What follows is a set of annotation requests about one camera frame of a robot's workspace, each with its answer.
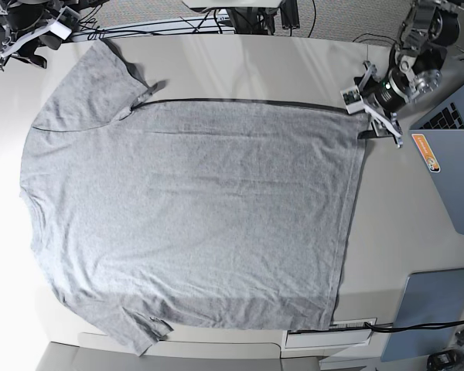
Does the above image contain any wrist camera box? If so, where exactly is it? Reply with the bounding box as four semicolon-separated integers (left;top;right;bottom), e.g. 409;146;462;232
340;85;364;114
49;6;80;40

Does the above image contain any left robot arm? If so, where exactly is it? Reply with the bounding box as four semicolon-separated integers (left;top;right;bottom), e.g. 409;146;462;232
354;1;464;147

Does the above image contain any open silver laptop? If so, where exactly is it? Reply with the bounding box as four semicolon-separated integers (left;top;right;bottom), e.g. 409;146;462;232
410;84;464;131

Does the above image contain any black device bottom right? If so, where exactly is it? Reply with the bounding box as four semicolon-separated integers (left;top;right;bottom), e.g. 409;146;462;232
426;349;464;371

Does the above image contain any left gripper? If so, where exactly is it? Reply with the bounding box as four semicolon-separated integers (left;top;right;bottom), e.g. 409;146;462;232
357;61;409;148

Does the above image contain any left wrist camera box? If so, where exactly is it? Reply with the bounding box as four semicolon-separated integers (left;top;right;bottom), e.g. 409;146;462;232
340;85;364;114

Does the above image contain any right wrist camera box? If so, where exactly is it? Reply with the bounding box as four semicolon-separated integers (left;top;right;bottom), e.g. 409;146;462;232
49;6;80;40

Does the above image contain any blue-grey tablet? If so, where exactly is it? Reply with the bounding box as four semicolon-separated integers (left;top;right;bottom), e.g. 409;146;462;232
380;268;464;362

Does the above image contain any black cable on table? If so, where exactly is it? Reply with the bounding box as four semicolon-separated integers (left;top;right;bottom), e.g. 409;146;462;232
363;318;464;334

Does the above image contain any blue laptop with stickers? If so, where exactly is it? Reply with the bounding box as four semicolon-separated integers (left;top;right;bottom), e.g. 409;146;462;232
410;129;464;235

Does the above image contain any grey T-shirt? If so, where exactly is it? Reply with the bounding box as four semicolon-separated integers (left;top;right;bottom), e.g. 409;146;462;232
20;42;369;355

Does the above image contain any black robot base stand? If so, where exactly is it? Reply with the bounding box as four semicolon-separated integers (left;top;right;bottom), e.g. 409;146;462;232
183;1;301;37

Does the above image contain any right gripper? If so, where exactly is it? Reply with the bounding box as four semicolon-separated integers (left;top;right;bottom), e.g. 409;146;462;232
0;15;62;72

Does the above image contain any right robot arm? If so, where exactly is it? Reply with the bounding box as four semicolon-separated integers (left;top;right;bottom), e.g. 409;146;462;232
0;1;80;71

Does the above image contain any white cable grommet tray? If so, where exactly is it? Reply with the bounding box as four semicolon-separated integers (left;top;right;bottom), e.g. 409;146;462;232
281;318;377;351

